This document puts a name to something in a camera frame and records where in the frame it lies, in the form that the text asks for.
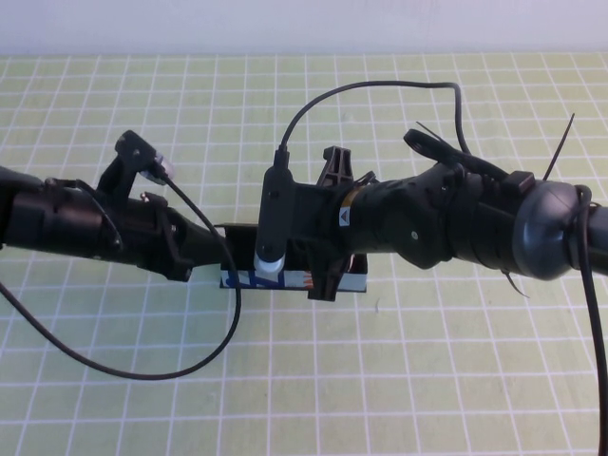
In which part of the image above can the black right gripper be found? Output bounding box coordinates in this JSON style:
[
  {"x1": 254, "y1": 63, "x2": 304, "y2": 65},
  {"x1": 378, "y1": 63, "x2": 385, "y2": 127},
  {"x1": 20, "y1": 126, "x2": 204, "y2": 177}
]
[{"x1": 287, "y1": 146, "x2": 362, "y2": 301}]

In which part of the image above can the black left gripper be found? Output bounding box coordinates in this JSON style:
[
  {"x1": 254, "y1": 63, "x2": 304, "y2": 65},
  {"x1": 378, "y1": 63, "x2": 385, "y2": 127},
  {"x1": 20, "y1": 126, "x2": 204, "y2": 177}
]
[{"x1": 102, "y1": 187, "x2": 228, "y2": 281}]

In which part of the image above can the black glasses case printed side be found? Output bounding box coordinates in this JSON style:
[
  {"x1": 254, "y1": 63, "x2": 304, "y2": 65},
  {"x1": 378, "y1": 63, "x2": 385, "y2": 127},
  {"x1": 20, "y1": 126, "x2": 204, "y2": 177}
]
[{"x1": 213, "y1": 221, "x2": 370, "y2": 294}]

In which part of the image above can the green white-grid tablecloth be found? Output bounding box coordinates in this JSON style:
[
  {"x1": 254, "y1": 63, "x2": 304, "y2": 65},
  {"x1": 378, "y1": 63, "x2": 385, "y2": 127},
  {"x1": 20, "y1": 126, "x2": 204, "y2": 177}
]
[{"x1": 0, "y1": 52, "x2": 608, "y2": 456}]

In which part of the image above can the short black zip tie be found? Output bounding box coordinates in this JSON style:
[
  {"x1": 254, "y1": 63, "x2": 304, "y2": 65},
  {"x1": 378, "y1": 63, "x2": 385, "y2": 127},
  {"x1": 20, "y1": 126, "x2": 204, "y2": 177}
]
[{"x1": 501, "y1": 268, "x2": 532, "y2": 300}]

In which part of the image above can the long black zip tie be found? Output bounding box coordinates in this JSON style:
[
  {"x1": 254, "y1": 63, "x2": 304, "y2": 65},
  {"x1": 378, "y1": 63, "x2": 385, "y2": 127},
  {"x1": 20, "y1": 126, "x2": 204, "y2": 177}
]
[{"x1": 542, "y1": 112, "x2": 577, "y2": 182}]

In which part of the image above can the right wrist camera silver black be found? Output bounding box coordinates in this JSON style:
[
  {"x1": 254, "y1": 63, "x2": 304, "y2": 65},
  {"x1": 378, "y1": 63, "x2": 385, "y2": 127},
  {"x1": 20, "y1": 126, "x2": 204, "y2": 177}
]
[{"x1": 253, "y1": 150, "x2": 296, "y2": 277}]

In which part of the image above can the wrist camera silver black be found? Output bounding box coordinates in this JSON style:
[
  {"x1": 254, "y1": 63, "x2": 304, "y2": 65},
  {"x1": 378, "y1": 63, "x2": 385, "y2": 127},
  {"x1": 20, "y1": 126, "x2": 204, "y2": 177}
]
[
  {"x1": 115, "y1": 130, "x2": 178, "y2": 187},
  {"x1": 253, "y1": 150, "x2": 296, "y2": 277}
]

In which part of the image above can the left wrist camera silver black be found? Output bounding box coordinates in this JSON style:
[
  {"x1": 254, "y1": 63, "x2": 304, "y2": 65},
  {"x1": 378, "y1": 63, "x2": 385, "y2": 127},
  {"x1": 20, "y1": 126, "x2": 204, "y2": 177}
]
[{"x1": 115, "y1": 130, "x2": 178, "y2": 187}]

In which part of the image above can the black left camera cable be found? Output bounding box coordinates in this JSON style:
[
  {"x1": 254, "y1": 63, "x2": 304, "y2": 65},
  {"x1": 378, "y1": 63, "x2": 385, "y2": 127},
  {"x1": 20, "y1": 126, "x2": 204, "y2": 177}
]
[{"x1": 0, "y1": 175, "x2": 243, "y2": 381}]

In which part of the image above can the black camera cable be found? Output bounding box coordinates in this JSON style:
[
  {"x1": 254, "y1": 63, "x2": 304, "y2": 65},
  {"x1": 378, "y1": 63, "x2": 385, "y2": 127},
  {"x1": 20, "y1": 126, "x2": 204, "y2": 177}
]
[
  {"x1": 277, "y1": 80, "x2": 608, "y2": 456},
  {"x1": 0, "y1": 175, "x2": 243, "y2": 381}
]

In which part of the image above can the black right camera cable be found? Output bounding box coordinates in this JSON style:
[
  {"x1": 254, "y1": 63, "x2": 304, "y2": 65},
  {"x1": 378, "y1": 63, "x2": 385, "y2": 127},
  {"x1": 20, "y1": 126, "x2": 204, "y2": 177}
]
[{"x1": 277, "y1": 80, "x2": 608, "y2": 456}]

